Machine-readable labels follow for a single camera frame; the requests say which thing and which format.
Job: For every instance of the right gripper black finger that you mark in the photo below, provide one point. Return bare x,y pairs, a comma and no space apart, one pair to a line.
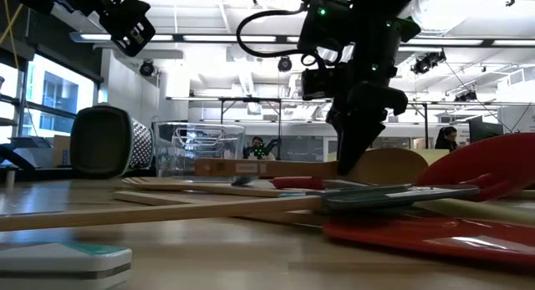
355,148

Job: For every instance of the wooden spoon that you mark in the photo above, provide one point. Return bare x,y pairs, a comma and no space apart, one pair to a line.
388,166

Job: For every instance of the blue silicone spoon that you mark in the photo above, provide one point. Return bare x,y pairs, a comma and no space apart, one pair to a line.
242,180

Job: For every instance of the red slotted spoon metal shaft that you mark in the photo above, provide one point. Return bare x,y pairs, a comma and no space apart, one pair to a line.
493,160

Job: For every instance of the wooden spork with label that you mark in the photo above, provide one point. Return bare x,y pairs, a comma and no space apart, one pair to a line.
188,184

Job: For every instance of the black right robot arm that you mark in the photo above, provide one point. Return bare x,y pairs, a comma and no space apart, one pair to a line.
368,14

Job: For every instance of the small background robot arm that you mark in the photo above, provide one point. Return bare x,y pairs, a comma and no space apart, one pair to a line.
273,143

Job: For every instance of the black ceiling spotlight cluster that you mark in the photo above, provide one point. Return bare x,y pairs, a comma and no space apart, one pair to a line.
428,62
465,97

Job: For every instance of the person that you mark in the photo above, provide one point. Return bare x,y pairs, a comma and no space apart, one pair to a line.
257,143
447,135

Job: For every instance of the long ceiling light strip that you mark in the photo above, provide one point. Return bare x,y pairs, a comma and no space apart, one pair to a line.
225,38

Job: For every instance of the large window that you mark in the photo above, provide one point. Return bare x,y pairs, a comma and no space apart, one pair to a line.
58,98

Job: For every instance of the black computer monitor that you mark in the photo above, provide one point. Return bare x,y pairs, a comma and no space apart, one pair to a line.
485,129

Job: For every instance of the cardboard box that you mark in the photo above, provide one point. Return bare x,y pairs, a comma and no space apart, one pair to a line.
62,150

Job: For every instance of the tall clear plastic container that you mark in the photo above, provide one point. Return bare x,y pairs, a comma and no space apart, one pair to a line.
196,156

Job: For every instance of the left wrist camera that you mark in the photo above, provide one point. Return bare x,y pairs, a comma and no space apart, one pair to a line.
134,37

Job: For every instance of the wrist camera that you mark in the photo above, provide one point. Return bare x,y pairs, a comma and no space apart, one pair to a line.
134,37
317,83

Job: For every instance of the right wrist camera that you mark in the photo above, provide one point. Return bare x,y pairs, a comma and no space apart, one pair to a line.
317,83

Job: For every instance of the black pipe frame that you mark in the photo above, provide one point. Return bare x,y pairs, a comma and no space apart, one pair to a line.
251,99
425,123

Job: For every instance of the silver ceiling duct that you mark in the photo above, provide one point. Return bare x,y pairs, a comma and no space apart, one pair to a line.
439,10

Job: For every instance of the black curved bracket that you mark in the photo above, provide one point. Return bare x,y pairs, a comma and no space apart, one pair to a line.
16,156

